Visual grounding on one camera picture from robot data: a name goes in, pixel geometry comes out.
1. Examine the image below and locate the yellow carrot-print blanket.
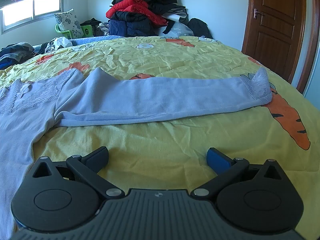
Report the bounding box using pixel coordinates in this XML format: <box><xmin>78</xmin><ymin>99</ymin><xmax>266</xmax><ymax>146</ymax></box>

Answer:
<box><xmin>0</xmin><ymin>35</ymin><xmax>320</xmax><ymax>232</ymax></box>

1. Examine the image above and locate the red padded jacket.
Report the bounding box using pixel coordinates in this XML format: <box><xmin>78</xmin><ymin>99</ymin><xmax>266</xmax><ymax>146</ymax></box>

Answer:
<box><xmin>106</xmin><ymin>0</ymin><xmax>169</xmax><ymax>26</ymax></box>

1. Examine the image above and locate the black bag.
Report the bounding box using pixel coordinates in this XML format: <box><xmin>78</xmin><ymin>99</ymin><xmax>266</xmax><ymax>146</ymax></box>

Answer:
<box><xmin>187</xmin><ymin>18</ymin><xmax>214</xmax><ymax>40</ymax></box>

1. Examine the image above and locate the light blue sweater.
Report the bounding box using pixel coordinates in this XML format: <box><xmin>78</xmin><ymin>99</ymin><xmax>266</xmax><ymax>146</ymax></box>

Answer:
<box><xmin>0</xmin><ymin>67</ymin><xmax>273</xmax><ymax>240</ymax></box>

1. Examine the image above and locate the houndstooth cloth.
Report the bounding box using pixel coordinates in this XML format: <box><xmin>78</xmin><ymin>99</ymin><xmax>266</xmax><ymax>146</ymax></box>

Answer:
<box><xmin>97</xmin><ymin>22</ymin><xmax>111</xmax><ymax>37</ymax></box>

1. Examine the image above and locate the clear plastic bag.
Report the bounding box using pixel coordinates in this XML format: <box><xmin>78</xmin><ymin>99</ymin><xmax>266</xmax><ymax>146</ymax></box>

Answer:
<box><xmin>166</xmin><ymin>21</ymin><xmax>195</xmax><ymax>38</ymax></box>

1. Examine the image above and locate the pile of dark clothes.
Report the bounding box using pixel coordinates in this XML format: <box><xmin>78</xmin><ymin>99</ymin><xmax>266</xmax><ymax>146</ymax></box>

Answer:
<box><xmin>0</xmin><ymin>42</ymin><xmax>38</xmax><ymax>70</ymax></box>

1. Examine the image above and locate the floral pillow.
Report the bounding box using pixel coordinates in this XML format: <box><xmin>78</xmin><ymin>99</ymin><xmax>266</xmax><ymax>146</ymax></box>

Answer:
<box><xmin>54</xmin><ymin>8</ymin><xmax>84</xmax><ymax>40</ymax></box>

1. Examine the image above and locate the grey and white cloth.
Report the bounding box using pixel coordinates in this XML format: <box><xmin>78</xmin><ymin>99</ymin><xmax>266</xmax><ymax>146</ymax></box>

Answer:
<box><xmin>162</xmin><ymin>5</ymin><xmax>189</xmax><ymax>23</ymax></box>

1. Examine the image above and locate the green plastic chair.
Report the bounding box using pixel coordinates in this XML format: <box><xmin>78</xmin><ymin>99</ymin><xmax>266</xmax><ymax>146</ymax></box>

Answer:
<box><xmin>55</xmin><ymin>23</ymin><xmax>94</xmax><ymax>39</ymax></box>

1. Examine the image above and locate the brown wooden door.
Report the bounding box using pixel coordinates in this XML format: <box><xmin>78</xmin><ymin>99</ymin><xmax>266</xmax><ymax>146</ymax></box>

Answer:
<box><xmin>241</xmin><ymin>0</ymin><xmax>317</xmax><ymax>94</ymax></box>

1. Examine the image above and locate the navy padded jacket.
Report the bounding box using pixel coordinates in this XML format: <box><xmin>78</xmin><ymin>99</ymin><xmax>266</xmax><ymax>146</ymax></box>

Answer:
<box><xmin>108</xmin><ymin>19</ymin><xmax>163</xmax><ymax>38</ymax></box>

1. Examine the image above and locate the black padded jacket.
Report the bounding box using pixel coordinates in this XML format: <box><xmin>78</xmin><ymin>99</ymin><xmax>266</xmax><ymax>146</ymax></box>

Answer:
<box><xmin>110</xmin><ymin>10</ymin><xmax>153</xmax><ymax>23</ymax></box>

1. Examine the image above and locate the blue bed sheet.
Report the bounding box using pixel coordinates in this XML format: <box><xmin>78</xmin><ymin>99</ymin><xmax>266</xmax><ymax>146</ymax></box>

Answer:
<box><xmin>32</xmin><ymin>35</ymin><xmax>137</xmax><ymax>54</ymax></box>

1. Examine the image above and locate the window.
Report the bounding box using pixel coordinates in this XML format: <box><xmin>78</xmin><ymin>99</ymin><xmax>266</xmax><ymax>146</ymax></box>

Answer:
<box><xmin>0</xmin><ymin>0</ymin><xmax>68</xmax><ymax>35</ymax></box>

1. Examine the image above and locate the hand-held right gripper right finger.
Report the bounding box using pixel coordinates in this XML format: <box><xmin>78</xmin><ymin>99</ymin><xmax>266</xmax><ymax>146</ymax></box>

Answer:
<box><xmin>191</xmin><ymin>147</ymin><xmax>288</xmax><ymax>202</ymax></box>

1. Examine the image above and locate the black and white cloth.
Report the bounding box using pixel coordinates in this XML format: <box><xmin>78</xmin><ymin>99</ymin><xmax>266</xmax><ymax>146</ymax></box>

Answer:
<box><xmin>40</xmin><ymin>36</ymin><xmax>74</xmax><ymax>54</ymax></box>

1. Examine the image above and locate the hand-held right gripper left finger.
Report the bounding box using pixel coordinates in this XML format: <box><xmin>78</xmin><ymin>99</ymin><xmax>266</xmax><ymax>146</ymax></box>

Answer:
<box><xmin>32</xmin><ymin>146</ymin><xmax>126</xmax><ymax>202</ymax></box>

